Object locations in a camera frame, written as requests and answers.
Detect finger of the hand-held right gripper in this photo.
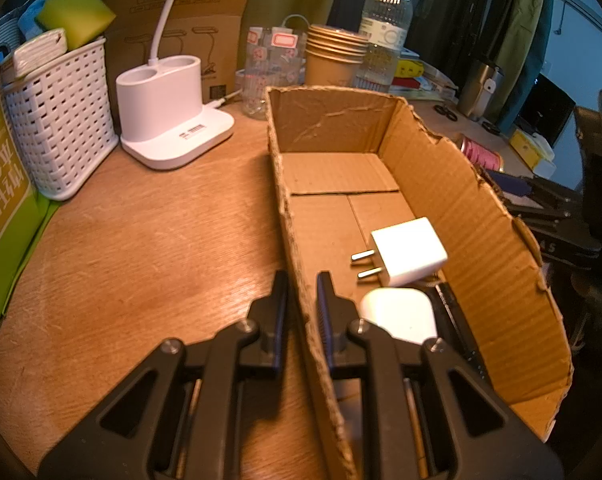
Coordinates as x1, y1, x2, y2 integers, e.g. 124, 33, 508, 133
484, 169, 580, 222

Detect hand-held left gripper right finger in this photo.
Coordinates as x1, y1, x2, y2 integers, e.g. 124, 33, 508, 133
316, 271, 564, 480

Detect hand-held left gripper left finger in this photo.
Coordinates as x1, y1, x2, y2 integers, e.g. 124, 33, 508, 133
37, 270, 290, 480

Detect pink jar with green lid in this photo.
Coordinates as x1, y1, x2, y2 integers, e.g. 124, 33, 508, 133
458, 133, 505, 171

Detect white earbuds case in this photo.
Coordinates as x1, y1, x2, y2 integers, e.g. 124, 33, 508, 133
359, 287, 440, 346

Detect torn cardboard box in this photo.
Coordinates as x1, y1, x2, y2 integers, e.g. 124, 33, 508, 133
264, 84, 576, 480

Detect white plug adapter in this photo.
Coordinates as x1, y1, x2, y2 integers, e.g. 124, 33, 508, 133
350, 216, 450, 287

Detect black handheld tool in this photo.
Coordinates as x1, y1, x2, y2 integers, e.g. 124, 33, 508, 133
420, 277, 492, 384

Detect yellow tissue box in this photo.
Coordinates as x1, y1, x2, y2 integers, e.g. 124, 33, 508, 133
510, 127, 557, 177

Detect black computer monitor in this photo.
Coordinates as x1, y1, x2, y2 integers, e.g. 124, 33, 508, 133
516, 73, 577, 149

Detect black scissors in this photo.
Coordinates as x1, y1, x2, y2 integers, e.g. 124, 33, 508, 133
432, 103, 460, 124

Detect steel tumbler with tag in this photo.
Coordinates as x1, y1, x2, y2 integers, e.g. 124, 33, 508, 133
456, 58, 506, 122

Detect white small carton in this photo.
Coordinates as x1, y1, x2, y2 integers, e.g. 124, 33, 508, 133
420, 72, 460, 101

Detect narrow teal curtain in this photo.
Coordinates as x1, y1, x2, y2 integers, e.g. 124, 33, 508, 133
500, 0, 558, 132

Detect narrow yellow curtain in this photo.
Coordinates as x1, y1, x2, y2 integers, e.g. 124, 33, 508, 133
415, 0, 553, 92

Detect clear plastic water bottle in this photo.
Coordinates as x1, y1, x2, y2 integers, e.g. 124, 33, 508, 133
353, 0, 415, 94

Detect stack of brown paper cups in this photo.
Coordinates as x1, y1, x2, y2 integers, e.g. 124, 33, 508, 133
304, 23, 371, 90

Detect white desk lamp base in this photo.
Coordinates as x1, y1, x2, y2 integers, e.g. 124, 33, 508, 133
116, 0, 236, 171

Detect glass cup with stickers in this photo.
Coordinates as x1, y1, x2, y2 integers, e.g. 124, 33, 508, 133
235, 26, 307, 120

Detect brown cardboard lamp carton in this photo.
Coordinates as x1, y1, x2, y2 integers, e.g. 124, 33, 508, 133
98, 0, 257, 106

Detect white woven plastic basket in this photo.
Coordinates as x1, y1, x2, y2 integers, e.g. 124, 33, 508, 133
1, 37, 121, 202

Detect green tissue paper pack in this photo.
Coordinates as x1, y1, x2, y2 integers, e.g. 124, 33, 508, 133
0, 25, 54, 324

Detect white folded cloth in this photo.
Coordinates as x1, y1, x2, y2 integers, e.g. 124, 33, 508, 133
11, 28, 68, 79

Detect yellow green sponge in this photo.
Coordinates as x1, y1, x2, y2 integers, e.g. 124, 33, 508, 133
35, 0, 117, 51

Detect white lamp power cable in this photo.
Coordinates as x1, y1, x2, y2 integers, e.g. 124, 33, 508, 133
208, 88, 243, 109

